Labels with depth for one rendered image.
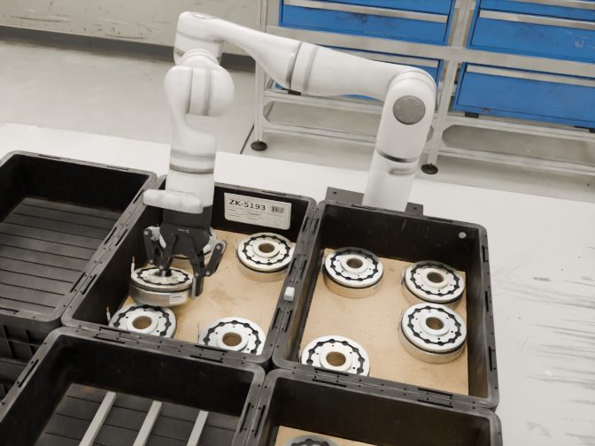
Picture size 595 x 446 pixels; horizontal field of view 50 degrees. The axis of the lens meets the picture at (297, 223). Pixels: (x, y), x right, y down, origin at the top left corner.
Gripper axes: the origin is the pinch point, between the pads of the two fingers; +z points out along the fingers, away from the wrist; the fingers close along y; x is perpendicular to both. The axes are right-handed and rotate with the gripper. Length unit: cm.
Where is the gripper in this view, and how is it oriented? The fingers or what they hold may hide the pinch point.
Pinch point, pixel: (181, 285)
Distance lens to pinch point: 105.5
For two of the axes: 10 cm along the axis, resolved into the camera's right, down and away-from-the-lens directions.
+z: -1.3, 9.6, 2.4
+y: -9.6, -1.8, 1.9
